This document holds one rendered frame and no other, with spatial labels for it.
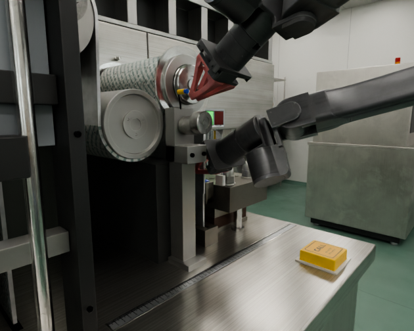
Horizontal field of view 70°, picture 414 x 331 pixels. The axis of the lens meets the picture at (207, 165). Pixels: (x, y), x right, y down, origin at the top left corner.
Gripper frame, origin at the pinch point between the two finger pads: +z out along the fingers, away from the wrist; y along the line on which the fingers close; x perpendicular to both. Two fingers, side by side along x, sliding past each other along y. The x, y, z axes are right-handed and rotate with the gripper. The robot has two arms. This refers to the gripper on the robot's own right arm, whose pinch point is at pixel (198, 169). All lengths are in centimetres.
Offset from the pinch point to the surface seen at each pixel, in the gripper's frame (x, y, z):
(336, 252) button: -26.6, 10.0, -16.9
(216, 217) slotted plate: -11.3, 6.0, 6.3
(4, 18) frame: 12.1, -38.6, -21.0
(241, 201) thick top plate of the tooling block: -10.0, 8.4, -1.2
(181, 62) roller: 17.6, -7.8, -13.7
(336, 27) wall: 197, 444, 43
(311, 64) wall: 171, 444, 100
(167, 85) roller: 13.7, -11.1, -11.4
